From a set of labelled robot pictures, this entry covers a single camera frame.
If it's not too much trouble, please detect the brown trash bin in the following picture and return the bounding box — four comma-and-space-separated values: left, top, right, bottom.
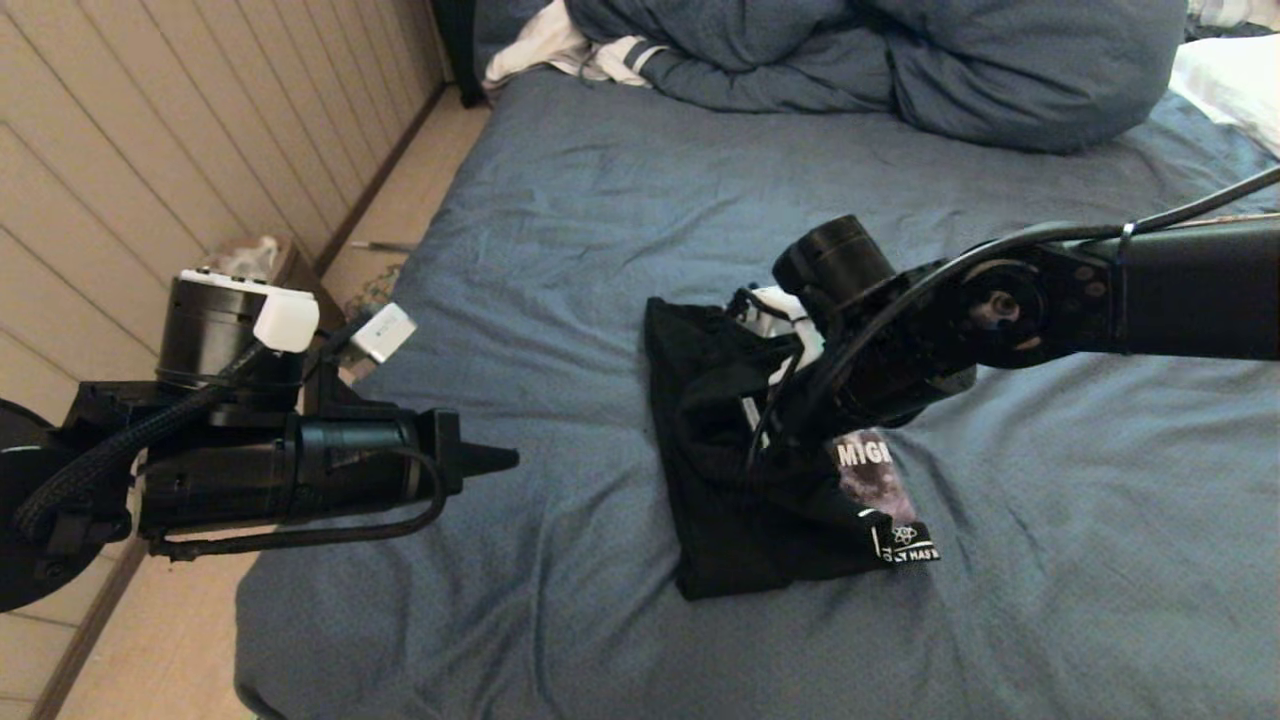
275, 240, 323, 306

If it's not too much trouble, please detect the black printed t-shirt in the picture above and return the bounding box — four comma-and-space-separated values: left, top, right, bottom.
645, 297, 941, 601

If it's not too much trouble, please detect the blue crumpled duvet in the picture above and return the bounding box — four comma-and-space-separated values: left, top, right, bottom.
475, 0, 1188, 154

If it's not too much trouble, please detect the white pillow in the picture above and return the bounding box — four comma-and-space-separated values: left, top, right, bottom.
1170, 35, 1280, 161

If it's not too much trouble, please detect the black bed headboard post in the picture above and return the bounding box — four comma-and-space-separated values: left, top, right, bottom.
430, 0, 488, 111

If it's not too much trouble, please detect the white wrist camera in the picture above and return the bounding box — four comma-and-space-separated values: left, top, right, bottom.
350, 303, 418, 365
745, 285, 826, 386

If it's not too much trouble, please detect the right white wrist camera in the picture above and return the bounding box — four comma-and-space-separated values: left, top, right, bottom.
745, 285, 826, 386

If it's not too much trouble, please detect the blue bed sheet mattress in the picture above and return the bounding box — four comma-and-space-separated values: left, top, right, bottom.
232, 70, 1280, 720

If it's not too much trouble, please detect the black braided cable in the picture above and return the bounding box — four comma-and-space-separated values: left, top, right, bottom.
12, 345, 261, 546

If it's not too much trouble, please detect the multicolour patterned cloth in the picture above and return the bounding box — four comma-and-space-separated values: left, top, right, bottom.
345, 265, 403, 316

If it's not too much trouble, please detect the white striped garment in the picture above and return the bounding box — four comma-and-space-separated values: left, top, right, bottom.
483, 0, 666, 91

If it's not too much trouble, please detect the thick black arched cable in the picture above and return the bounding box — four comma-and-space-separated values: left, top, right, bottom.
790, 165, 1280, 441

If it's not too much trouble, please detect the thin black cable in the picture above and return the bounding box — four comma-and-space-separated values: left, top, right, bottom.
150, 445, 448, 561

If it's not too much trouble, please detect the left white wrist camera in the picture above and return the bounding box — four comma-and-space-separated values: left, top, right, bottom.
350, 303, 418, 365

